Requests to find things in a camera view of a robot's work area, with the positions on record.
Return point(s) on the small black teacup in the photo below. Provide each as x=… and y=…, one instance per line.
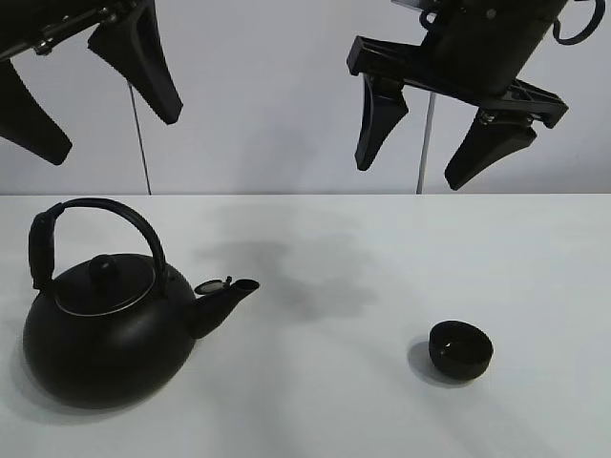
x=459, y=350

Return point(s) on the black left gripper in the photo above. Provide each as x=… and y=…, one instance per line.
x=127, y=39

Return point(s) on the black teapot with handle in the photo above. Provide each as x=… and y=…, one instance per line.
x=114, y=329

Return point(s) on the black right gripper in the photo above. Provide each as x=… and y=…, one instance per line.
x=473, y=51

